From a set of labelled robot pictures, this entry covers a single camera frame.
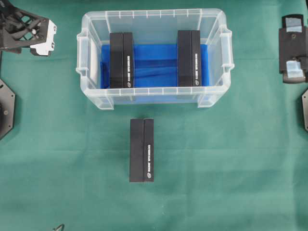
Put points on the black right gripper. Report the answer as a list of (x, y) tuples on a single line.
[(293, 49)]

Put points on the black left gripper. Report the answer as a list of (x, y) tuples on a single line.
[(21, 29)]

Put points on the black d435i box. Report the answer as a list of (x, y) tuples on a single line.
[(122, 71), (189, 58)]

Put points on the black D415 box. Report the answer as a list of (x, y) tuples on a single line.
[(141, 166)]

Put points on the clear plastic storage case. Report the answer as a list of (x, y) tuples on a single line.
[(154, 27)]

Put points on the blue liner sheet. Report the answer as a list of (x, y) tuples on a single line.
[(154, 66)]

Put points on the thin dark bottom object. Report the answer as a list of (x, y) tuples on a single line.
[(59, 228)]

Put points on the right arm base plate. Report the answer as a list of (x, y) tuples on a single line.
[(304, 98)]

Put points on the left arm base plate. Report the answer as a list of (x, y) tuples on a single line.
[(7, 106)]

